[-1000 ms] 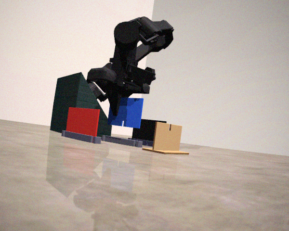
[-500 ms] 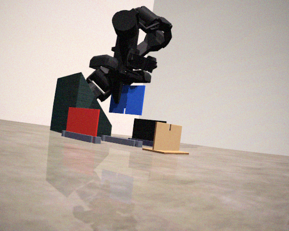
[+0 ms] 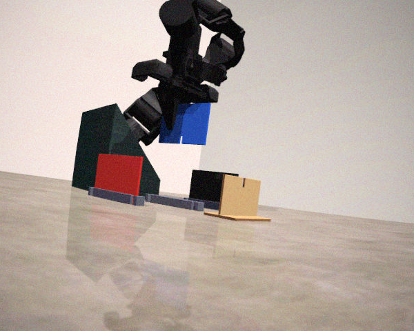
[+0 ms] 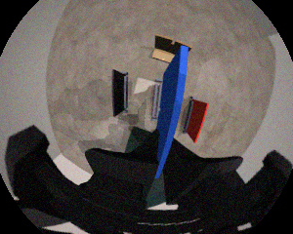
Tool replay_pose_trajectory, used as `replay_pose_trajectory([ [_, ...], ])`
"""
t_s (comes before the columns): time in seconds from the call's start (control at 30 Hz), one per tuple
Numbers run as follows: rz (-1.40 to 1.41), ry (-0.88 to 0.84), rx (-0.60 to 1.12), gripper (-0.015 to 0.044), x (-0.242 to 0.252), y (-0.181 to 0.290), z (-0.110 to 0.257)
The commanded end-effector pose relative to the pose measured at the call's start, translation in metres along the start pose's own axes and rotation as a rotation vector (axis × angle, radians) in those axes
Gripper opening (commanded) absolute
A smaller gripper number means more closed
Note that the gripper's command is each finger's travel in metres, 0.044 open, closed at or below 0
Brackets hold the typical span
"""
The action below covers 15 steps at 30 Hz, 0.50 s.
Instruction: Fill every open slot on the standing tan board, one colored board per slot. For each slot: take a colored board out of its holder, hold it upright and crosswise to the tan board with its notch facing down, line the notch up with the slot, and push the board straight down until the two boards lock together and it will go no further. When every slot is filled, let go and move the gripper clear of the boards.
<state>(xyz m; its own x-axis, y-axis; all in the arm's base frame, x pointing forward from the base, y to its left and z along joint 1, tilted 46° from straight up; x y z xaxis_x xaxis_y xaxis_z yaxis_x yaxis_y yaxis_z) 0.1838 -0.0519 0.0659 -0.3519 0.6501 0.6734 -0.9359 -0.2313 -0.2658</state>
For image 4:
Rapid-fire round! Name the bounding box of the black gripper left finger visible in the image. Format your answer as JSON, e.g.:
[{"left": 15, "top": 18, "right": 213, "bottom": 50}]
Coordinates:
[{"left": 85, "top": 129, "right": 159, "bottom": 200}]

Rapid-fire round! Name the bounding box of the red flat board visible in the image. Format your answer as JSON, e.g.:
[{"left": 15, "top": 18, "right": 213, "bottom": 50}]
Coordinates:
[{"left": 186, "top": 98, "right": 208, "bottom": 143}]

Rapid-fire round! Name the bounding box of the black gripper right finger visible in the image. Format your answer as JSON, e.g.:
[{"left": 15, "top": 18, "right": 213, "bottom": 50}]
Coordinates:
[{"left": 162, "top": 139, "right": 243, "bottom": 206}]

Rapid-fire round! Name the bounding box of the blue notched board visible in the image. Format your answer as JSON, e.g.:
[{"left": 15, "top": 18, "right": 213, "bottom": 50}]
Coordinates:
[{"left": 155, "top": 46, "right": 188, "bottom": 178}]

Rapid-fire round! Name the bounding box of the tan slotted board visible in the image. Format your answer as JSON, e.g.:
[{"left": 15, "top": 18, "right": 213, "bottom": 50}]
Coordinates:
[{"left": 151, "top": 34, "right": 192, "bottom": 63}]

